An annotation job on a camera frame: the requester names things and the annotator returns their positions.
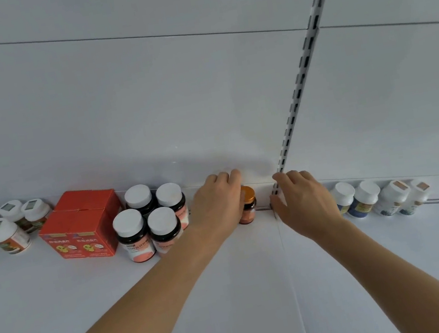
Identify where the person's left hand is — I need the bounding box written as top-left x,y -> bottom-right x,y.
181,167 -> 254,248

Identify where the dark bottle with white cap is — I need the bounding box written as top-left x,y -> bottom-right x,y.
145,204 -> 187,258
110,206 -> 155,266
123,183 -> 158,221
154,180 -> 192,234

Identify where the person's left forearm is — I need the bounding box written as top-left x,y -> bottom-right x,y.
32,222 -> 249,333

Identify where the person's right forearm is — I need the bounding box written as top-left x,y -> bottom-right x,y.
310,202 -> 439,333

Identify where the white bottle with orange label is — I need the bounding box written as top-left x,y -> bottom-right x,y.
0,214 -> 34,258
20,196 -> 55,234
0,198 -> 31,237

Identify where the orange-capped pill bottle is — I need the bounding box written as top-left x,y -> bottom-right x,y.
233,184 -> 261,225

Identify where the person's right hand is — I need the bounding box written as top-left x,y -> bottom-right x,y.
265,163 -> 345,247

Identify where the red cardboard box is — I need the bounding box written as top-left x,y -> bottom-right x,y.
51,182 -> 127,244
36,208 -> 80,265
66,205 -> 120,263

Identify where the white bottle with tan-stickered cap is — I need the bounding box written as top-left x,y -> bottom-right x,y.
395,177 -> 436,218
370,177 -> 415,219

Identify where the white slotted shelf upright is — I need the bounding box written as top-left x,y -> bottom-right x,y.
236,0 -> 385,211

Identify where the white-capped bottle with blue label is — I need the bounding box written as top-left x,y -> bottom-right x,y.
343,178 -> 385,221
330,180 -> 359,217

